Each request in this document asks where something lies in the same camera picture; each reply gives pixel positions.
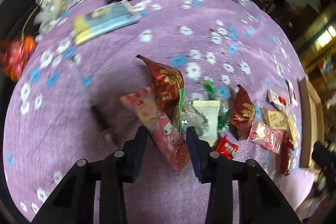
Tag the red long snack packet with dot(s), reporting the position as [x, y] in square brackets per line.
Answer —
[287, 147]

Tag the red plastic bag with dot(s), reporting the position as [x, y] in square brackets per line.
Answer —
[15, 55]

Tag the yellow blue book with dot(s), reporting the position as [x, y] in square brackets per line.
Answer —
[103, 20]

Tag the green clear snack packet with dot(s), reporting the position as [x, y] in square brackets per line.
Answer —
[188, 116]

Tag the cardboard tray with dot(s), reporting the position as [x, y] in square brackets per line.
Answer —
[312, 123]

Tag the dark red foil snack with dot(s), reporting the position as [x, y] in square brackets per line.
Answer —
[166, 81]
[242, 115]

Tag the white green snack packet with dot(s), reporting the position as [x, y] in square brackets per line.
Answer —
[207, 115]

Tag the white red snack packet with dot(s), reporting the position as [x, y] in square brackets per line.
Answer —
[293, 98]
[278, 102]

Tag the purple floral tablecloth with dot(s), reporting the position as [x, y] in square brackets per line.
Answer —
[49, 125]

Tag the pink cartoon snack packet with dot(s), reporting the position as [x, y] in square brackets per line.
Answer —
[164, 133]

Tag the beige biscuit packet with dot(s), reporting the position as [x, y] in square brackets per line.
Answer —
[292, 130]
[275, 119]

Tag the pink striped snack packet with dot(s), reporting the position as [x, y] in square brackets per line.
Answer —
[265, 136]

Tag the black pen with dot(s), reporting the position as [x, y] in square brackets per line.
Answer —
[103, 124]

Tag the small red candy packet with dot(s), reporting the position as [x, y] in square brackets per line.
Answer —
[226, 148]

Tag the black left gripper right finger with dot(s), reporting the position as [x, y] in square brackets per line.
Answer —
[199, 151]

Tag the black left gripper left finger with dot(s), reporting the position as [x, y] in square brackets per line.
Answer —
[134, 150]

